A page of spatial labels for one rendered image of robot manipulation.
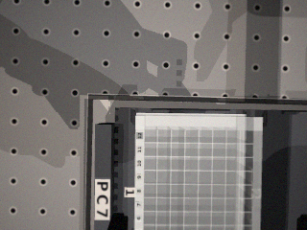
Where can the white multi-well plate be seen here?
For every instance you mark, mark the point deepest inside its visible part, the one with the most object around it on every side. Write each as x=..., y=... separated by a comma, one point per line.
x=174, y=143

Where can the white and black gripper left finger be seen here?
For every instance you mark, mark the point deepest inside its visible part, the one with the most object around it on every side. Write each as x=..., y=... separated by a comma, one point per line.
x=118, y=222

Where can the dark grey plate carrier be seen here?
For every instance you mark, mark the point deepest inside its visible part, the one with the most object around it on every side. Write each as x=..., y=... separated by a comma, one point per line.
x=284, y=165

